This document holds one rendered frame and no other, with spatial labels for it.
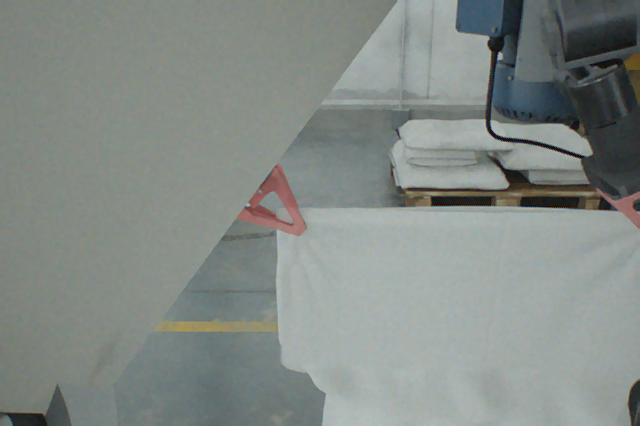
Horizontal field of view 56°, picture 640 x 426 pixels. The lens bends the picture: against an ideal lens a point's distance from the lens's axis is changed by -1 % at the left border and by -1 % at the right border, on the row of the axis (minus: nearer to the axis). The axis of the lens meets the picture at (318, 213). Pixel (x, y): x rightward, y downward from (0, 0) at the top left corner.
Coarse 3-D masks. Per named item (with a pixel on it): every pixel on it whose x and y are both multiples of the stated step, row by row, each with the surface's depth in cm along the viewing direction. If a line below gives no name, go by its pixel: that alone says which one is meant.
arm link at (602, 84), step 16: (592, 64) 60; (608, 64) 60; (624, 64) 59; (576, 80) 60; (592, 80) 59; (608, 80) 58; (624, 80) 59; (576, 96) 61; (592, 96) 59; (608, 96) 59; (624, 96) 59; (592, 112) 60; (608, 112) 59; (624, 112) 59; (592, 128) 61
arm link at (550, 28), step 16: (544, 16) 59; (544, 32) 59; (560, 32) 58; (544, 48) 61; (560, 48) 59; (608, 48) 60; (624, 48) 58; (560, 64) 59; (576, 64) 59; (560, 80) 67
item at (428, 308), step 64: (320, 256) 68; (384, 256) 68; (448, 256) 67; (512, 256) 67; (576, 256) 68; (320, 320) 71; (384, 320) 70; (448, 320) 70; (512, 320) 70; (576, 320) 71; (320, 384) 71; (384, 384) 72; (448, 384) 71; (512, 384) 72; (576, 384) 71
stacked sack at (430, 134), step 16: (400, 128) 375; (416, 128) 354; (432, 128) 353; (448, 128) 349; (464, 128) 348; (480, 128) 350; (496, 128) 348; (416, 144) 343; (432, 144) 342; (448, 144) 342; (464, 144) 341; (480, 144) 341; (496, 144) 340; (512, 144) 340
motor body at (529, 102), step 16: (512, 48) 91; (512, 64) 91; (496, 80) 94; (512, 80) 90; (496, 96) 94; (512, 96) 91; (528, 96) 89; (544, 96) 88; (560, 96) 88; (512, 112) 92; (528, 112) 90; (544, 112) 89; (560, 112) 89; (576, 112) 90
